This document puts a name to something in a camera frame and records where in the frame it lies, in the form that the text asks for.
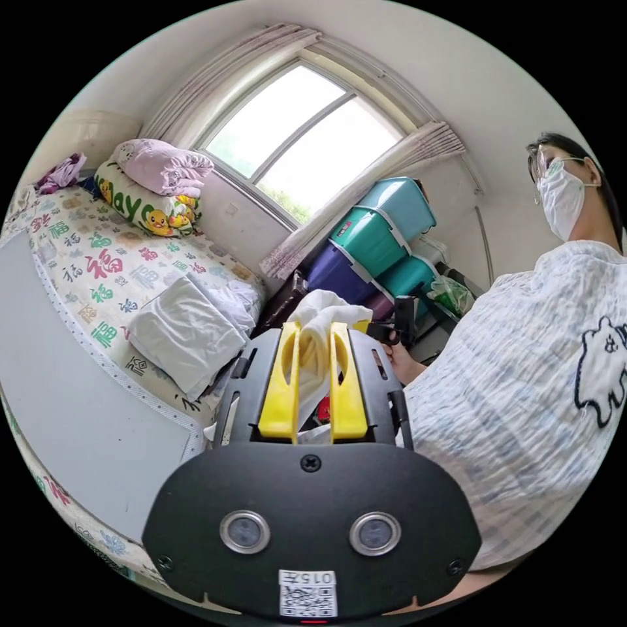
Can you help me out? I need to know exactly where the pillow with duck print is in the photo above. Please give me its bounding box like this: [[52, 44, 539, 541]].
[[93, 160, 202, 239]]

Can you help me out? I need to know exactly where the purple plastic storage bin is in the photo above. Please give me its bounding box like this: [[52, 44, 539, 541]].
[[304, 241, 379, 307]]

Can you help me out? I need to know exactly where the pink rolled blanket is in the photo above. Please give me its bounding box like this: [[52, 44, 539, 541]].
[[111, 138, 216, 198]]

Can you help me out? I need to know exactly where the grey flat folding board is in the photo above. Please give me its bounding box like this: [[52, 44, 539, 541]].
[[0, 229, 206, 542]]

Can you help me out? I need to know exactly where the green plastic bag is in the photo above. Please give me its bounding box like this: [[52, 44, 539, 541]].
[[425, 275, 475, 317]]

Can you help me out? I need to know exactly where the pile of clothes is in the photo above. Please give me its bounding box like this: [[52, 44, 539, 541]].
[[126, 272, 266, 402]]

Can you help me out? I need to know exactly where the person's body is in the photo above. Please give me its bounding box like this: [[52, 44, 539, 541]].
[[399, 131, 627, 596]]

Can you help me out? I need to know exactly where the white long sleeve shirt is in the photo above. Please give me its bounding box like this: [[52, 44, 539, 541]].
[[287, 289, 374, 442]]

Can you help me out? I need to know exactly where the bed with printed sheet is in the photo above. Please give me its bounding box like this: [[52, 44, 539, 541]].
[[0, 185, 269, 587]]

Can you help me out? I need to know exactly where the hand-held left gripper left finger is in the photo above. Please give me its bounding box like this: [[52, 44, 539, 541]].
[[258, 321, 300, 440]]

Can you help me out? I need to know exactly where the arched window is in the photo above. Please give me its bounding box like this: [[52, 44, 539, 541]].
[[193, 57, 415, 231]]

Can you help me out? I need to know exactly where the person's right hand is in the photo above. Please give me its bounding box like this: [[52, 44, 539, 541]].
[[383, 342, 428, 388]]

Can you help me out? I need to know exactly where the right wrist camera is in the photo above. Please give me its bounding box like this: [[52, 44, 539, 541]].
[[393, 295, 417, 346]]

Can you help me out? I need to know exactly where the pale pink curtain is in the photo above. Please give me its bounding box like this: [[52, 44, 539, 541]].
[[259, 121, 466, 281], [139, 23, 324, 143]]

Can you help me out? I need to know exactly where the purple crumpled garment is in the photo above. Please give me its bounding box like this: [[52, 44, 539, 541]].
[[33, 152, 88, 195]]

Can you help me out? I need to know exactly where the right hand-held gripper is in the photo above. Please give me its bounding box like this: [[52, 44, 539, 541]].
[[366, 321, 404, 349]]

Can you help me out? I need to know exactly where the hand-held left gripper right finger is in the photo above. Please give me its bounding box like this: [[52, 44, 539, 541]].
[[330, 318, 372, 442]]

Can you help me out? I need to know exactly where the teal plastic storage bin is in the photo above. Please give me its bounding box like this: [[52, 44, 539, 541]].
[[360, 176, 438, 237], [329, 205, 413, 281], [376, 254, 440, 318]]

